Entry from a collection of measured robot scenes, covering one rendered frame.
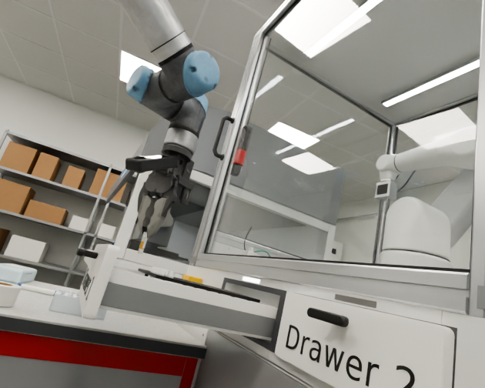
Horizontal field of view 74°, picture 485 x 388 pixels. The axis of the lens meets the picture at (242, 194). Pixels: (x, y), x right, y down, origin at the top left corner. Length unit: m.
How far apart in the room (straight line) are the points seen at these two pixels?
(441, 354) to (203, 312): 0.36
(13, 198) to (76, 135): 1.22
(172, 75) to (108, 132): 4.54
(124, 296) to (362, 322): 0.35
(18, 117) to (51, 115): 0.39
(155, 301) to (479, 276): 0.44
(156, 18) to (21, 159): 4.13
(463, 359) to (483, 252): 0.11
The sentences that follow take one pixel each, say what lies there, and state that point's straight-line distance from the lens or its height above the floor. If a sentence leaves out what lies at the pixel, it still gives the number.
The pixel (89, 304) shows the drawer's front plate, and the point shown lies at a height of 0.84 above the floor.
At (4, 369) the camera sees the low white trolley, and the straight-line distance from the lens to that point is 0.83.
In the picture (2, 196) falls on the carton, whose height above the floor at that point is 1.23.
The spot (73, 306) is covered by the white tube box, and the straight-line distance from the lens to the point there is 0.90.
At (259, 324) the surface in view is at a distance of 0.65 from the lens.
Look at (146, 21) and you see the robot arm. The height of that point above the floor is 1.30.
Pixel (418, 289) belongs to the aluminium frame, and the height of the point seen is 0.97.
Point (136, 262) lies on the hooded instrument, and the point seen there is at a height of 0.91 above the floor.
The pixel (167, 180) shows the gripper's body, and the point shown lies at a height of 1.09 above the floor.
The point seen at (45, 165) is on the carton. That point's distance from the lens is 4.57.
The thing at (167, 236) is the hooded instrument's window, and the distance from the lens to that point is 1.55.
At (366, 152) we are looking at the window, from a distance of 0.63.
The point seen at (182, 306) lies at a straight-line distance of 0.58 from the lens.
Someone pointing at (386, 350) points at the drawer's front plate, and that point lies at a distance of 0.47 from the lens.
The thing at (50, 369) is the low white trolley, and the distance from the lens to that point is 0.83.
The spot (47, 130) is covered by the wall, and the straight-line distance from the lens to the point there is 5.22.
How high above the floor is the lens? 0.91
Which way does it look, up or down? 16 degrees up
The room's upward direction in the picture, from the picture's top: 14 degrees clockwise
